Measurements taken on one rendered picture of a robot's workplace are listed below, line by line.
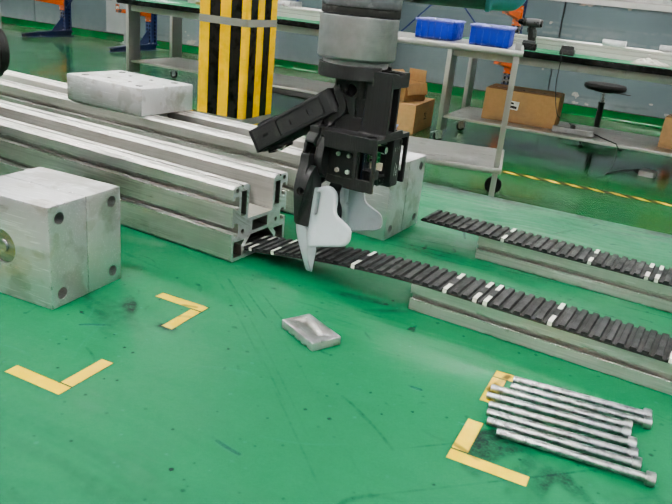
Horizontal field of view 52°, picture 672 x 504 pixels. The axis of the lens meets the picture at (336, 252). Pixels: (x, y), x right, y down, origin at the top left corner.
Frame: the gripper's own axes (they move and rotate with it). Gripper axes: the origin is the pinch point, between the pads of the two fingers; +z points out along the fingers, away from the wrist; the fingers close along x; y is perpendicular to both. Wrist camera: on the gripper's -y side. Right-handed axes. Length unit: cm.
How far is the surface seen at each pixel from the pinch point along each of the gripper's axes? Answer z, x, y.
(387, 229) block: 1.0, 14.8, 0.9
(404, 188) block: -3.7, 18.3, 0.9
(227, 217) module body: -2.7, -5.0, -8.7
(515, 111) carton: 49, 479, -117
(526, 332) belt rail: 1.2, -1.3, 23.5
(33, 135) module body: -5.8, -5.0, -39.8
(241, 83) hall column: 28, 255, -209
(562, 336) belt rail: 0.2, -2.0, 26.7
